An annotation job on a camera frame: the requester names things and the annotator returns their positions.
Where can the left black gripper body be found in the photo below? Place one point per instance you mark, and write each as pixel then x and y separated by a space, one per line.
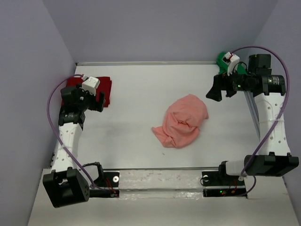
pixel 87 100

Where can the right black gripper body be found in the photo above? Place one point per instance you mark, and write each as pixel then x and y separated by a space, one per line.
pixel 234 82

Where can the pink t-shirt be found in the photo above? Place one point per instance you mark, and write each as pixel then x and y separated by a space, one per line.
pixel 182 122

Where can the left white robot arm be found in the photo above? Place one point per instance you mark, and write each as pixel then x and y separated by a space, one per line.
pixel 69 182

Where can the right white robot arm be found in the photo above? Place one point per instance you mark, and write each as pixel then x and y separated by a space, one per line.
pixel 272 157

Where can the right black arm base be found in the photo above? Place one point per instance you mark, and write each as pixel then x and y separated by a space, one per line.
pixel 215 185

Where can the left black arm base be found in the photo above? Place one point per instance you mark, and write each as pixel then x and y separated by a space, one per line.
pixel 108 186

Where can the folded red t-shirt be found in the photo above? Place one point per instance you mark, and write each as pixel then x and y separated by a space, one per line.
pixel 104 87

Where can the green t-shirt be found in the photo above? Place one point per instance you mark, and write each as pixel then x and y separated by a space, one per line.
pixel 223 66

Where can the white foam strip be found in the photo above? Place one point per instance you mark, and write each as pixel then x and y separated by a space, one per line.
pixel 160 180

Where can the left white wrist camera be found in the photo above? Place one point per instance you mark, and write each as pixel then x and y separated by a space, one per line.
pixel 91 84

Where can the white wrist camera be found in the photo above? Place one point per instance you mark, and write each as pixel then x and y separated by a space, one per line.
pixel 91 84
pixel 232 61

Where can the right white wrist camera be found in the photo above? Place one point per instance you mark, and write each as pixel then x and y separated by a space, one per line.
pixel 232 61

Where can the back aluminium rail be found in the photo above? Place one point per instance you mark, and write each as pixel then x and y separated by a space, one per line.
pixel 145 63

